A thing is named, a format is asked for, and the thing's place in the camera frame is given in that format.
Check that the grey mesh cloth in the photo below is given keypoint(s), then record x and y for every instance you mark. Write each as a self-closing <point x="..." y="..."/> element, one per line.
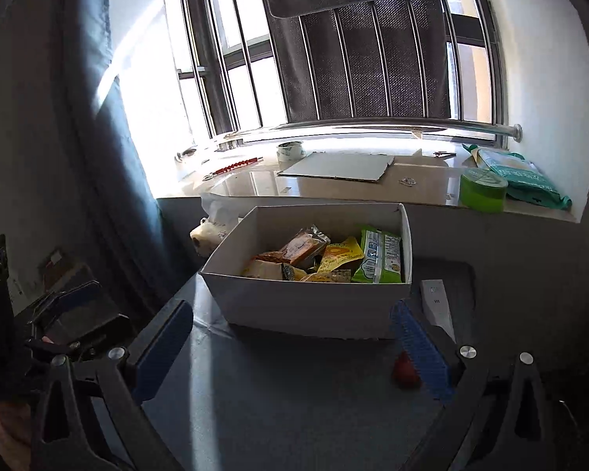
<point x="363" y="59"/>

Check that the white remote control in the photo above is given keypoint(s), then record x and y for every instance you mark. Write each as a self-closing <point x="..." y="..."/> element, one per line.
<point x="437" y="304"/>

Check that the flat cardboard sheet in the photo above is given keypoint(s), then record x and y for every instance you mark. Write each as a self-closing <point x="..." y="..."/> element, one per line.
<point x="336" y="167"/>

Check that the green round tin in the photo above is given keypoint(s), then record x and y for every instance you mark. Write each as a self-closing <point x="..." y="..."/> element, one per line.
<point x="481" y="191"/>

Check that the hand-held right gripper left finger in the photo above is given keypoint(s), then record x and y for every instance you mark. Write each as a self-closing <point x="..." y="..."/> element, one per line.
<point x="162" y="348"/>

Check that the green wipes bag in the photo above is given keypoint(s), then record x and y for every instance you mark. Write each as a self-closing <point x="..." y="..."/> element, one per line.
<point x="525" y="179"/>

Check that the white cardboard box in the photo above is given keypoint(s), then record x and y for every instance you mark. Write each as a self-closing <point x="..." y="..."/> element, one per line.
<point x="299" y="304"/>

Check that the round rice cracker packet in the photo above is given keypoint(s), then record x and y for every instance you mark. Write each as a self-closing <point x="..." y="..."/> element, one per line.
<point x="262" y="270"/>

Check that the blue curtain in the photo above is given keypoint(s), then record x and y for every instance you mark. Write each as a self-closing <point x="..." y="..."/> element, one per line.
<point x="122" y="157"/>

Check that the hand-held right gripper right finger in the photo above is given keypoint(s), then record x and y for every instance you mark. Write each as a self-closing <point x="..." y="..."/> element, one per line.
<point x="419" y="353"/>

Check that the clear packet with orange snack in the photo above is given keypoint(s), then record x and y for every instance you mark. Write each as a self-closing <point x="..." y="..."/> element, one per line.
<point x="302" y="245"/>

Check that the green snack packet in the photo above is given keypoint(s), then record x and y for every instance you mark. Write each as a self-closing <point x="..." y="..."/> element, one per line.
<point x="380" y="255"/>

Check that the clear tape roll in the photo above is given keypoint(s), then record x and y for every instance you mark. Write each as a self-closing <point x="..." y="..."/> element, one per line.
<point x="290" y="151"/>

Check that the blue-grey table cover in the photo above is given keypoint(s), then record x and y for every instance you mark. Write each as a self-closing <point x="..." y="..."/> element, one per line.
<point x="275" y="402"/>

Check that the yellow snack packet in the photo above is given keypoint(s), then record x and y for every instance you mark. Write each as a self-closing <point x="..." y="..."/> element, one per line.
<point x="338" y="255"/>

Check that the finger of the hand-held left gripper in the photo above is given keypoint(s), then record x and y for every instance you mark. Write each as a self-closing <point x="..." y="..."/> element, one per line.
<point x="98" y="328"/>
<point x="73" y="299"/>

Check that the chrome window rail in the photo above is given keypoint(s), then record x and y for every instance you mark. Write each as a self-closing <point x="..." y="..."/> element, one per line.
<point x="373" y="126"/>

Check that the red rounded case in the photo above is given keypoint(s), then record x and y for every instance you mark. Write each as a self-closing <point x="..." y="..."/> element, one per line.
<point x="406" y="373"/>

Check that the white plastic bag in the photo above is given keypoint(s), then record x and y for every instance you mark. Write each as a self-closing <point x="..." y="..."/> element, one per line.
<point x="221" y="208"/>

